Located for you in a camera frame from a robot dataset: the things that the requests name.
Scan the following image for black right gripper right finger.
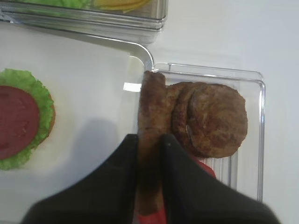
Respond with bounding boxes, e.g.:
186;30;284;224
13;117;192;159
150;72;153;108
161;134;280;224

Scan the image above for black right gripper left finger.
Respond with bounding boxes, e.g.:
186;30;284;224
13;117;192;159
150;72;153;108
22;134;138;224

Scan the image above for brown meat patty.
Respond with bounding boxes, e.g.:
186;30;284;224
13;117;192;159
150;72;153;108
137;71;167;216

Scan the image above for green lettuce leaf on burger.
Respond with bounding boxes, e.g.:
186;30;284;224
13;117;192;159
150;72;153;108
0;69;56;170

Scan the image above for clear lettuce cheese container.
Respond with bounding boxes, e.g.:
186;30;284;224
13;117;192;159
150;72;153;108
0;0;168;44

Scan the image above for yellow cheese slices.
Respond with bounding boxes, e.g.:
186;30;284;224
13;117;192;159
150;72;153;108
93;0;149;13

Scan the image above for green lettuce in container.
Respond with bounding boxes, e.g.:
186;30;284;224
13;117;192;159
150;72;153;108
18;0;91;16

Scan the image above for clear plastic meat container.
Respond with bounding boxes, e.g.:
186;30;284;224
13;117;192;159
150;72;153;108
130;62;266;203

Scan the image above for stacked meat patty top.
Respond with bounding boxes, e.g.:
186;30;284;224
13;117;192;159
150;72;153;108
171;81;249;159

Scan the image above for leaning meat patty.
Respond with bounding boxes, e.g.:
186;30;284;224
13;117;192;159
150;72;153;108
163;82;194;137

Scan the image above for white serving tray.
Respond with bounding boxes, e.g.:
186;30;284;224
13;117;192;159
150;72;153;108
0;22;153;224

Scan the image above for red tomato slice on burger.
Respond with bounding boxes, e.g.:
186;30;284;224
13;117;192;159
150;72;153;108
0;85;40;159

